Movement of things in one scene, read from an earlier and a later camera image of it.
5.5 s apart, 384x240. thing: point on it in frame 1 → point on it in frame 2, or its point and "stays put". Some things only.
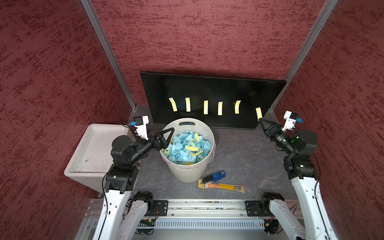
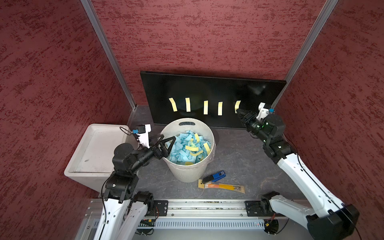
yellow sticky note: x=187 y=104 stays put
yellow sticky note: x=236 y=107 stays put
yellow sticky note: x=220 y=108 stays put
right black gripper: x=271 y=131 → x=251 y=115
